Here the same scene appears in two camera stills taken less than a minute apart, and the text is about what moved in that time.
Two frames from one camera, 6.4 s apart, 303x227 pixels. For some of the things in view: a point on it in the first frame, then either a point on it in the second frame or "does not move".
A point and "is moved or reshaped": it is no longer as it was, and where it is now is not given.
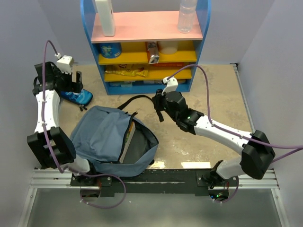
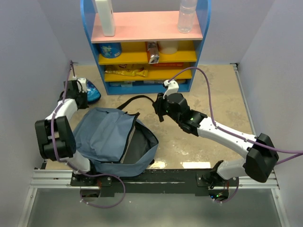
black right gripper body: [161, 104] does not move
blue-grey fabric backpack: [98, 135] does not move
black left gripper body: [65, 81] to [84, 100]
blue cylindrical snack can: [110, 50] does not move
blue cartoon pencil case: [84, 98] is moved or reshaped
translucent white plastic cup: [167, 47] does not move
